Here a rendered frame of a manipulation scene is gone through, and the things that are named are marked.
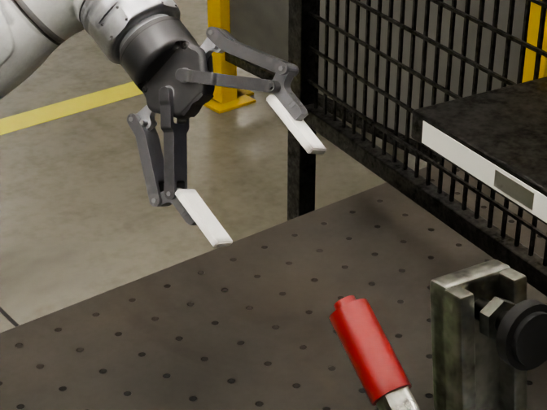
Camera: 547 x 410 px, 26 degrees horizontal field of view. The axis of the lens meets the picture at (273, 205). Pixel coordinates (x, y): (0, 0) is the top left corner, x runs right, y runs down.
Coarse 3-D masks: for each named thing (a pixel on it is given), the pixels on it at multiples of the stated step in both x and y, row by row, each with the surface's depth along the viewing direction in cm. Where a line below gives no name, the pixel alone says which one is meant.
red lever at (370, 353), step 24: (336, 312) 60; (360, 312) 60; (360, 336) 60; (384, 336) 60; (360, 360) 59; (384, 360) 59; (384, 384) 59; (408, 384) 59; (384, 408) 59; (408, 408) 58
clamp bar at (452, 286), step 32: (448, 288) 50; (480, 288) 50; (512, 288) 50; (448, 320) 50; (480, 320) 49; (512, 320) 47; (544, 320) 48; (448, 352) 50; (480, 352) 51; (512, 352) 48; (544, 352) 48; (448, 384) 51; (480, 384) 52; (512, 384) 52
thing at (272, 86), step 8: (176, 72) 116; (184, 72) 116; (192, 72) 115; (200, 72) 115; (208, 72) 115; (184, 80) 116; (192, 80) 115; (200, 80) 115; (208, 80) 115; (216, 80) 115; (224, 80) 114; (232, 80) 114; (240, 80) 113; (248, 80) 113; (256, 80) 113; (264, 80) 112; (272, 80) 111; (240, 88) 113; (248, 88) 113; (256, 88) 113; (264, 88) 112; (272, 88) 111; (280, 88) 112
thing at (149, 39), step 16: (144, 32) 116; (160, 32) 116; (176, 32) 117; (128, 48) 117; (144, 48) 116; (160, 48) 115; (176, 48) 117; (192, 48) 116; (128, 64) 117; (144, 64) 116; (160, 64) 117; (176, 64) 117; (192, 64) 116; (208, 64) 117; (144, 80) 118; (160, 80) 118; (176, 80) 117; (176, 96) 117; (192, 96) 116; (208, 96) 117; (176, 112) 117; (192, 112) 117
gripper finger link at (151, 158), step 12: (132, 120) 119; (144, 132) 119; (156, 132) 121; (144, 144) 119; (156, 144) 120; (144, 156) 119; (156, 156) 120; (144, 168) 119; (156, 168) 119; (156, 180) 118; (156, 192) 118; (156, 204) 118
